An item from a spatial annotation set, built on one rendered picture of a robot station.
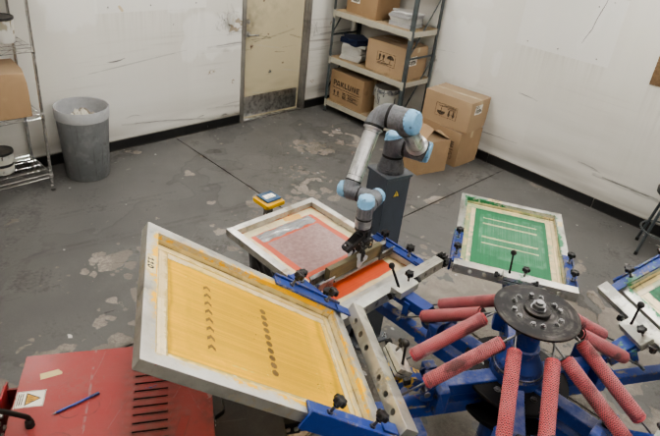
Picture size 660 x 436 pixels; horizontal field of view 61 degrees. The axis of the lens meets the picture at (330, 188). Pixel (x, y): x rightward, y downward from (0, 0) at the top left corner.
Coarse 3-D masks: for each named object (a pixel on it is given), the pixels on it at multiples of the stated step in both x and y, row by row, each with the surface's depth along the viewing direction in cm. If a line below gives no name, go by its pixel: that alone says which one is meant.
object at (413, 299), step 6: (414, 294) 240; (396, 300) 242; (402, 300) 239; (408, 300) 237; (414, 300) 236; (420, 300) 236; (426, 300) 237; (414, 306) 235; (420, 306) 233; (426, 306) 233; (432, 306) 234; (414, 312) 236
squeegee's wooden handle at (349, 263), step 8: (368, 248) 264; (376, 248) 267; (352, 256) 256; (368, 256) 264; (376, 256) 270; (336, 264) 250; (344, 264) 252; (352, 264) 257; (328, 272) 247; (336, 272) 250; (344, 272) 255
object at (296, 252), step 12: (276, 240) 281; (288, 240) 282; (300, 240) 283; (276, 252) 271; (288, 252) 272; (300, 252) 273; (312, 252) 274; (288, 264) 264; (300, 264) 265; (312, 264) 266; (324, 264) 267; (348, 276) 260; (348, 288) 253
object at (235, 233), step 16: (288, 208) 302; (304, 208) 310; (320, 208) 308; (240, 224) 284; (256, 224) 287; (352, 224) 295; (240, 240) 272; (256, 256) 265; (400, 256) 273; (288, 272) 253; (400, 272) 262; (368, 288) 249
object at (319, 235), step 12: (312, 216) 305; (300, 228) 293; (312, 228) 294; (324, 228) 295; (312, 240) 284; (324, 240) 285; (336, 240) 286; (324, 252) 275; (336, 252) 276; (372, 264) 271; (384, 264) 272; (360, 276) 262; (372, 276) 262
